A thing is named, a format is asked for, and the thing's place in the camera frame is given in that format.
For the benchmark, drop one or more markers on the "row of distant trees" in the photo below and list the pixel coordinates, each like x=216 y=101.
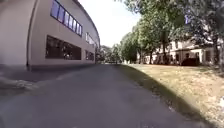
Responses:
x=106 y=53

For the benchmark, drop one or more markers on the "grey asphalt road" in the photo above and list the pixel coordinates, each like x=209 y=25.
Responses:
x=100 y=100

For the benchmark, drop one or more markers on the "group of large trees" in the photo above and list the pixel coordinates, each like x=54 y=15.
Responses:
x=150 y=30

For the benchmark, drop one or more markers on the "pale yellow building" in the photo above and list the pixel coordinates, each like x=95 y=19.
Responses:
x=186 y=53

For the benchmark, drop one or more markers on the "grass verge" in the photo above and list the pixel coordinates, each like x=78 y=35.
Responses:
x=186 y=83

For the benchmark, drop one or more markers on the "large pale hall building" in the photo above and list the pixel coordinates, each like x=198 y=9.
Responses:
x=36 y=33

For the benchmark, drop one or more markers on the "grey cobblestone strip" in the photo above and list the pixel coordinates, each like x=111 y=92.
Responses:
x=16 y=84

